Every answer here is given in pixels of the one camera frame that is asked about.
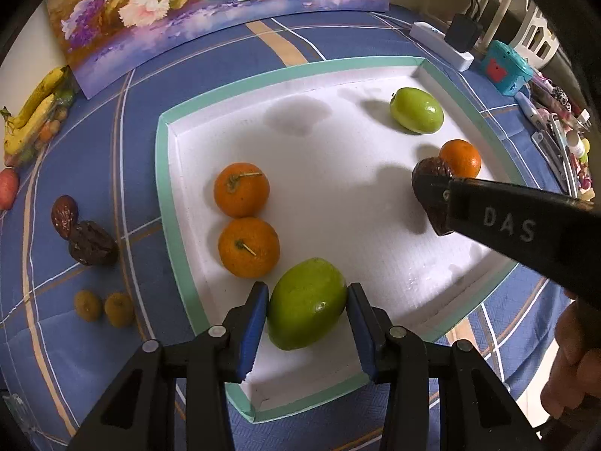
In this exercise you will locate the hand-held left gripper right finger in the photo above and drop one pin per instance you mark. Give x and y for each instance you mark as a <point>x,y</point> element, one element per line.
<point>364,338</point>

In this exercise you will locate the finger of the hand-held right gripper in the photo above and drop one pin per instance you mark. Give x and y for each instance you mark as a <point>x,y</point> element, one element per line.
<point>436,188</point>

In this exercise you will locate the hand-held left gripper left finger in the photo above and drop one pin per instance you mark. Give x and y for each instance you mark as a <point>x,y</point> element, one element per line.
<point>249,338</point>

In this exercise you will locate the elongated brown wrinkled date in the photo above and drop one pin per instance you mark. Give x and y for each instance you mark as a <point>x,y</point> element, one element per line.
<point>434,167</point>

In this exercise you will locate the orange mandarin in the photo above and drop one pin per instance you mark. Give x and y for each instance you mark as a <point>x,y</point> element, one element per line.
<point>462,157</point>
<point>249,246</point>
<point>242,190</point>

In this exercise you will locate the green jujube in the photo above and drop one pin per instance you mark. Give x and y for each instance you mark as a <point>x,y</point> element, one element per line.
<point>305,310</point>
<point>417,110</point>

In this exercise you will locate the white tray with teal rim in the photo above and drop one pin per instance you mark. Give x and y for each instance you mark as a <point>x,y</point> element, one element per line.
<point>352,206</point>

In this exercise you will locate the small yellow-brown fruit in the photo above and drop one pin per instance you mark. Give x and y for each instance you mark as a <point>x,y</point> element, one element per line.
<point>88,305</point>
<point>119,309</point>

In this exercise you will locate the large dark wrinkled date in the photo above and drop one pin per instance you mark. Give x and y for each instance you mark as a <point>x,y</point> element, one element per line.
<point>91,244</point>

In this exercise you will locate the small reddish brown date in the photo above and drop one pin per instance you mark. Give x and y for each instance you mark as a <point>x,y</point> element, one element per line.
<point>64,216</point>

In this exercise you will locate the person's right hand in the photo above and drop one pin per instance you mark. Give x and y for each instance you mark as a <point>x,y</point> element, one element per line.
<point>577,361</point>

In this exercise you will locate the metal nail clipper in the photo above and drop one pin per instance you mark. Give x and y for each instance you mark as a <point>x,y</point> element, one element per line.
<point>554,150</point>

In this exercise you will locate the small white bottle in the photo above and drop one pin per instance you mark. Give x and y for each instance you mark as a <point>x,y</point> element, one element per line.
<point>575,143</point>

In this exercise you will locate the white thermometer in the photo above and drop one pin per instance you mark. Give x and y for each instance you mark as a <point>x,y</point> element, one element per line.
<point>527,105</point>

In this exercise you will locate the teal toy box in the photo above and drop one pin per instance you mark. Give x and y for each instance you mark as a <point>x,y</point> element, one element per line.
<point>504,68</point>

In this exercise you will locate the white power strip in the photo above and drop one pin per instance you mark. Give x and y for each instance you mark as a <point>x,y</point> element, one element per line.
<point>425,33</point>

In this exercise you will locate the black power adapter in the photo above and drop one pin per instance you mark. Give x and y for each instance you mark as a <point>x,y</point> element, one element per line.
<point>462,33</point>

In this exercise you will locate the white lattice panel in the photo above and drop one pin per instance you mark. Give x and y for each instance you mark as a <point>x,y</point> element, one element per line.
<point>530,28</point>

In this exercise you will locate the white chair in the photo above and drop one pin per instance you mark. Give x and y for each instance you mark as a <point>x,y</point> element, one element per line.
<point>504,0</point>

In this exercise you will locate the blue plaid tablecloth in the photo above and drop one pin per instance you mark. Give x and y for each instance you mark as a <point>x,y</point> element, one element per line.
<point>47,338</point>

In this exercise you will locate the red peach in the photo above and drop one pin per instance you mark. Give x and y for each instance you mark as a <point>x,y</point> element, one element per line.
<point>8,188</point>

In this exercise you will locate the flower painting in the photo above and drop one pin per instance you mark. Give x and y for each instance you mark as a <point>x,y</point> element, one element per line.
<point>188,33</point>

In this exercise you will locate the bunch of bananas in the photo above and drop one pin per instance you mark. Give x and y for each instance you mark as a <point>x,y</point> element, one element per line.
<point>60,108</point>

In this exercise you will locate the yellow banana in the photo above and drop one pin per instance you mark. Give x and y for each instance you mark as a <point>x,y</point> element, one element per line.
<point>42,91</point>
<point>30,124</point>

